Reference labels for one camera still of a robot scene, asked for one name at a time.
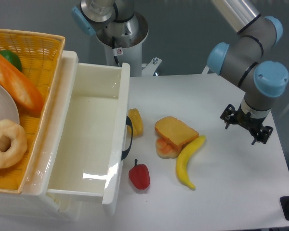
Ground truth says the yellow banana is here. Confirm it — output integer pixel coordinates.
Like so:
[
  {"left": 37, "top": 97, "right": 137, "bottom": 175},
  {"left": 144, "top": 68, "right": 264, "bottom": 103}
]
[{"left": 175, "top": 135, "right": 206, "bottom": 190}]

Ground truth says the white open drawer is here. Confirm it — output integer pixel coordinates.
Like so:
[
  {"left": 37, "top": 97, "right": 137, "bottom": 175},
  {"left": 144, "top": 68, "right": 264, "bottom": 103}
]
[{"left": 47, "top": 63, "right": 131, "bottom": 216}]

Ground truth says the black drawer handle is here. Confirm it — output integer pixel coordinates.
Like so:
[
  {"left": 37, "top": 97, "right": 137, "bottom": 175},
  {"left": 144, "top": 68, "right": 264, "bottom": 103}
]
[{"left": 121, "top": 115, "right": 133, "bottom": 161}]

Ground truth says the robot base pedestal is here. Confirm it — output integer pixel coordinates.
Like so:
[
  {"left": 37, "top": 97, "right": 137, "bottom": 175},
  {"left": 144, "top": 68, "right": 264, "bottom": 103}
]
[{"left": 71, "top": 0, "right": 162, "bottom": 77}]

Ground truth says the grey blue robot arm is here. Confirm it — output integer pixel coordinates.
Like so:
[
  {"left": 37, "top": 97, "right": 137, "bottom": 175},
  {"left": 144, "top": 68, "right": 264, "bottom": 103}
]
[{"left": 207, "top": 0, "right": 289, "bottom": 144}]

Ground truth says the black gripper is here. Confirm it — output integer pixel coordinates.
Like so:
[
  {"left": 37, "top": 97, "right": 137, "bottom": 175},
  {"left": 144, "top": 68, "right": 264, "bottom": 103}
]
[{"left": 220, "top": 104, "right": 273, "bottom": 145}]

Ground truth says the orange bread slice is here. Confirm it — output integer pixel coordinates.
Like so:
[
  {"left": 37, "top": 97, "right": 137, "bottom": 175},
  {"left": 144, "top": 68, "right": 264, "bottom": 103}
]
[{"left": 155, "top": 116, "right": 199, "bottom": 147}]

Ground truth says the yellow bell pepper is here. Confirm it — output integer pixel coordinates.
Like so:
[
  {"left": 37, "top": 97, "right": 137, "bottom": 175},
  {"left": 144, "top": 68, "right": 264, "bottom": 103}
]
[{"left": 128, "top": 108, "right": 144, "bottom": 137}]

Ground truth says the orange baguette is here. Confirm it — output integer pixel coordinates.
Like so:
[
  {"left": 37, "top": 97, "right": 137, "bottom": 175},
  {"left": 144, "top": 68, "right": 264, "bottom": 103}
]
[{"left": 0, "top": 54, "right": 44, "bottom": 114}]

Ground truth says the beige bagel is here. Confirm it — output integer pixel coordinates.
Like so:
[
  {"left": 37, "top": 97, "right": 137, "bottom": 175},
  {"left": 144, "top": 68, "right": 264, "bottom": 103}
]
[{"left": 0, "top": 119, "right": 27, "bottom": 169}]

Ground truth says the yellow woven basket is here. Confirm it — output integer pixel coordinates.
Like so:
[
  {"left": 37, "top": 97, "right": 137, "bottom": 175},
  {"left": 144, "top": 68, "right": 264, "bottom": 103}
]
[{"left": 0, "top": 29, "right": 66, "bottom": 194}]

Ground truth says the white plastic drawer cabinet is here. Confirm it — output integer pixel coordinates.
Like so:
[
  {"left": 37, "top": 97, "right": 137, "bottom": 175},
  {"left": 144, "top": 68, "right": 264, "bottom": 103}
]
[{"left": 0, "top": 51, "right": 81, "bottom": 220}]

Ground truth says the beige plate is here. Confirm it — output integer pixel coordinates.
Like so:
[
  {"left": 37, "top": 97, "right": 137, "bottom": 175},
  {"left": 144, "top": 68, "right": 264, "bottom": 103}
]
[{"left": 0, "top": 85, "right": 20, "bottom": 124}]

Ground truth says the small croissant pastry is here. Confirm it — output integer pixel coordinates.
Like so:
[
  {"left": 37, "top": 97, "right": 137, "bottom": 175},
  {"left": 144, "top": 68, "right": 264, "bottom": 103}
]
[{"left": 156, "top": 138, "right": 182, "bottom": 159}]

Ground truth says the black cable on pedestal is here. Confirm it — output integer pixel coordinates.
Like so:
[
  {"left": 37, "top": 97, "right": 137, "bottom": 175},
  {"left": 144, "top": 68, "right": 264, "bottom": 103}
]
[{"left": 110, "top": 36, "right": 120, "bottom": 66}]

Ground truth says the red bell pepper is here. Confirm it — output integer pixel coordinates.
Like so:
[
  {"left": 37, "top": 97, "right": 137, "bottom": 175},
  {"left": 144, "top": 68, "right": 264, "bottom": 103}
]
[{"left": 128, "top": 159, "right": 150, "bottom": 190}]

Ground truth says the green bell pepper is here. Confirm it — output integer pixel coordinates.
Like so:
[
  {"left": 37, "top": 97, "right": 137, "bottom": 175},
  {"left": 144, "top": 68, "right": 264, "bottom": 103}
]
[{"left": 0, "top": 49, "right": 22, "bottom": 72}]

